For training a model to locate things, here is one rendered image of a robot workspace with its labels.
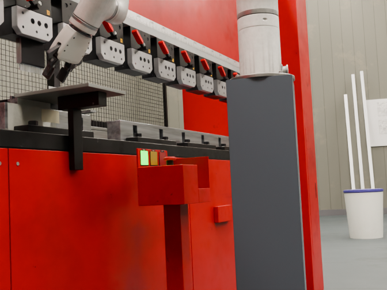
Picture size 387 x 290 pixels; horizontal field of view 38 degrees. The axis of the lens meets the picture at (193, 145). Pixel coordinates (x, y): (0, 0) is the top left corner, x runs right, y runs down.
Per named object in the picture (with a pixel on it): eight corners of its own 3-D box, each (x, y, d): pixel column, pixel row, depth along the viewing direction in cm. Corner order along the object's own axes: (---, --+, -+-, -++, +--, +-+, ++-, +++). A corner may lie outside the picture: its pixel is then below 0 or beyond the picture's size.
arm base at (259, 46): (296, 85, 166) (292, 25, 168) (293, 73, 148) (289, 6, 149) (233, 90, 170) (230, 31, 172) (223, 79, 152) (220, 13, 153)
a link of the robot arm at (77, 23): (86, 17, 167) (82, 26, 167) (67, 10, 159) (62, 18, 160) (105, 31, 164) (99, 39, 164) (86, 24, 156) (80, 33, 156)
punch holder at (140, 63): (132, 67, 212) (131, 25, 213) (114, 70, 215) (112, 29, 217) (152, 73, 225) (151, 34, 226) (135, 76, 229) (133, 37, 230)
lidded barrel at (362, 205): (384, 235, 693) (380, 188, 698) (389, 239, 646) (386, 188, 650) (345, 235, 703) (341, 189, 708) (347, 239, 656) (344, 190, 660)
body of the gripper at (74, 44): (84, 24, 168) (67, 56, 170) (63, 15, 158) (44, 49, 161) (101, 37, 165) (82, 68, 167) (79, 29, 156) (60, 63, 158)
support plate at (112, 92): (88, 86, 147) (88, 82, 147) (14, 97, 159) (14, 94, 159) (126, 94, 163) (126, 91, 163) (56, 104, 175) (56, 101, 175)
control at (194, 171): (184, 204, 166) (181, 144, 167) (138, 205, 172) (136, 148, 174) (211, 201, 184) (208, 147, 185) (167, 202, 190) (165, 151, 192)
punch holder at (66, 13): (63, 46, 176) (61, -5, 177) (42, 50, 180) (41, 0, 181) (92, 55, 189) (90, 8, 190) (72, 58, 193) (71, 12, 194)
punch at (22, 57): (21, 69, 163) (21, 37, 164) (16, 70, 164) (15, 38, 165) (45, 74, 172) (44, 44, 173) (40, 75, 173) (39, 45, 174)
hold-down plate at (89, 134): (28, 134, 153) (27, 124, 153) (13, 136, 155) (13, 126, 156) (94, 140, 180) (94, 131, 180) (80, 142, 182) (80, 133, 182)
